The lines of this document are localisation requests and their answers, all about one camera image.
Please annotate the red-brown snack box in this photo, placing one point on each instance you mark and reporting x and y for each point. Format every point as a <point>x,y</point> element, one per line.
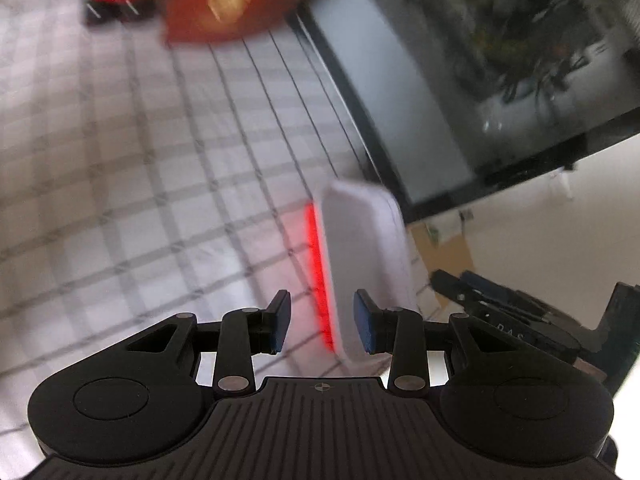
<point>235,0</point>

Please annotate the white grid-pattern tablecloth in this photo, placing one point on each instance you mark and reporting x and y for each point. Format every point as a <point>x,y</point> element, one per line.
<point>150,185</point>

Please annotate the white plate with red underside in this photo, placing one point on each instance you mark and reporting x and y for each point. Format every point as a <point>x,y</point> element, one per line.
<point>360,260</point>

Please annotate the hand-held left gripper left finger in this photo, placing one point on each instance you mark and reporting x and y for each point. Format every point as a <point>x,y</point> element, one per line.
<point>280,322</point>

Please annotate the brown cardboard piece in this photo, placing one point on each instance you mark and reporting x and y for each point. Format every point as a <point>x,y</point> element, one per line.
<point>445,260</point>

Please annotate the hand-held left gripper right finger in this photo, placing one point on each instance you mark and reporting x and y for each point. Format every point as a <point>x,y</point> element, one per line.
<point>364,325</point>

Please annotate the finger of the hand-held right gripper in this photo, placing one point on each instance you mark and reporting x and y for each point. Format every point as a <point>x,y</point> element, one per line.
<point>520,332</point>
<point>487,282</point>

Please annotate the black television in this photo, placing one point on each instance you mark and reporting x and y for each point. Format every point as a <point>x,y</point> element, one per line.
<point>475,70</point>

